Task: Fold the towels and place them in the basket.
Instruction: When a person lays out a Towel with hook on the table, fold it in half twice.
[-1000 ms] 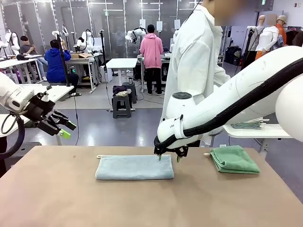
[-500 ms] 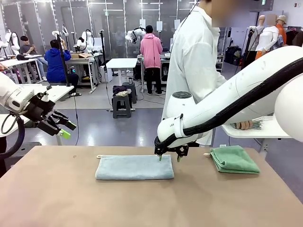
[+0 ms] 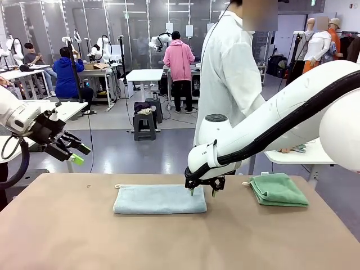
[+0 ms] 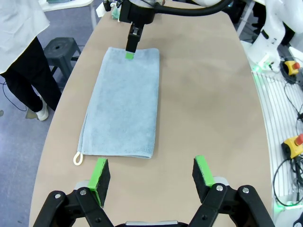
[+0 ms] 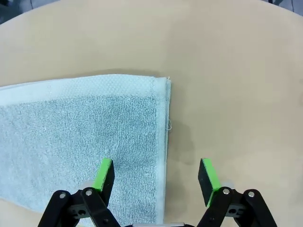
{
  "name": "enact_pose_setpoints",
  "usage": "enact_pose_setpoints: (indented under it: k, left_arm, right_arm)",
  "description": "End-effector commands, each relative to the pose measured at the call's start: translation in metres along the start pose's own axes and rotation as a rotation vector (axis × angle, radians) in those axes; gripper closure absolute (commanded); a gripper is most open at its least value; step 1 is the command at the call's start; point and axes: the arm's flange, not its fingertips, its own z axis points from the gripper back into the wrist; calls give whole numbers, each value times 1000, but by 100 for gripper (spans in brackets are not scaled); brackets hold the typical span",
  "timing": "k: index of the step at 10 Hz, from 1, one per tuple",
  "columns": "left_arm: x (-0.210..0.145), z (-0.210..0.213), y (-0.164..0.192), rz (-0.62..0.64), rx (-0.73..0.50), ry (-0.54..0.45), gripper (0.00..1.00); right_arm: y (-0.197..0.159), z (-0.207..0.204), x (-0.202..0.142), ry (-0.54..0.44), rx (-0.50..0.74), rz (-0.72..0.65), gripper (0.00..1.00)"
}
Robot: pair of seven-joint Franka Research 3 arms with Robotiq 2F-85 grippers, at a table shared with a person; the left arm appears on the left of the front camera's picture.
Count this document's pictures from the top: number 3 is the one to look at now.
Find black camera pole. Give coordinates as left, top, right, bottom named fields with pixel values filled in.
left=118, top=35, right=129, bottom=85

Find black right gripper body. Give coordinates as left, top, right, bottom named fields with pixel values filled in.
left=184, top=174, right=226, bottom=190

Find mannequin with grey vest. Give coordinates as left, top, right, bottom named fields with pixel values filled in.
left=285, top=17, right=316, bottom=85

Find small white standing desk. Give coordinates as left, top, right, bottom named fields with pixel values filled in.
left=125, top=69, right=164, bottom=102

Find blue-grey towel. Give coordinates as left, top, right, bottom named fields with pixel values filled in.
left=112, top=184, right=208, bottom=215

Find dark clothes on rack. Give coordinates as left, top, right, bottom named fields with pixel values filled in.
left=336, top=30, right=360, bottom=64

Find wooden shoe rack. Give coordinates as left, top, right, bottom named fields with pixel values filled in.
left=257, top=65, right=267, bottom=87

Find white desk with black object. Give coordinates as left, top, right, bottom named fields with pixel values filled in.
left=0, top=69, right=48, bottom=101

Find person's right forearm white sleeve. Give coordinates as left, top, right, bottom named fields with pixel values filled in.
left=243, top=89, right=267, bottom=119

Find green towel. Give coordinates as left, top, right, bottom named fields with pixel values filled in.
left=242, top=173, right=309, bottom=208

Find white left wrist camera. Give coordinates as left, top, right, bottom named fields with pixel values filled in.
left=49, top=101, right=62, bottom=122

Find white desk with cardboard box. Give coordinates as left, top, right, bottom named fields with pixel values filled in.
left=77, top=66, right=119, bottom=112

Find grey plastic stool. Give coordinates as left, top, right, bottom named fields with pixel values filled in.
left=146, top=97, right=164, bottom=124
left=133, top=111, right=158, bottom=141

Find white computer tower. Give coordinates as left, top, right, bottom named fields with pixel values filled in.
left=118, top=78, right=135, bottom=99

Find seated person in grey shirt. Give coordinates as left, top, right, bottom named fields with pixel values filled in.
left=24, top=42, right=57, bottom=96

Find dark purple garment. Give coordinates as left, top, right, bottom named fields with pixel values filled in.
left=133, top=101, right=152, bottom=112

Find black braided right arm sleeve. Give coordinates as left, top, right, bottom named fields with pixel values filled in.
left=184, top=70, right=360, bottom=181

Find black tripod pole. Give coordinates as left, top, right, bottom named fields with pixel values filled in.
left=65, top=39, right=84, bottom=104

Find white robot with black strap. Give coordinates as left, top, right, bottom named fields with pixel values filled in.
left=5, top=35, right=25, bottom=67

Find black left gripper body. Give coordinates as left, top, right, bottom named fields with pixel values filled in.
left=30, top=112, right=68, bottom=163

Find green striped cloth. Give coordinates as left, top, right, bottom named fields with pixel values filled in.
left=291, top=142, right=308, bottom=154

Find thick black left arm hose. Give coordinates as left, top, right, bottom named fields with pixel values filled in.
left=0, top=137, right=30, bottom=191

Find person in pink hoodie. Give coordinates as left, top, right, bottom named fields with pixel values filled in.
left=163, top=30, right=196, bottom=114

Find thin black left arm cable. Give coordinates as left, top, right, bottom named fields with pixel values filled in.
left=1, top=134, right=23, bottom=160

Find mannequin with white top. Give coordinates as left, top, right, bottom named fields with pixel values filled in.
left=302, top=16, right=334, bottom=74

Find person in white shirt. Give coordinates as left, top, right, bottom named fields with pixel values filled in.
left=193, top=0, right=279, bottom=147

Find person in blue hoodie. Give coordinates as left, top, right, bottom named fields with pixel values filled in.
left=52, top=46, right=95, bottom=113

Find mannequin with orange shirt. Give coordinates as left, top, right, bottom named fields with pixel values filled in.
left=320, top=17, right=344, bottom=61

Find white table beside left arm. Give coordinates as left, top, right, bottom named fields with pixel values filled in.
left=0, top=101, right=88, bottom=164

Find white background robot with cables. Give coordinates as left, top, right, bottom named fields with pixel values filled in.
left=148, top=33, right=173, bottom=53

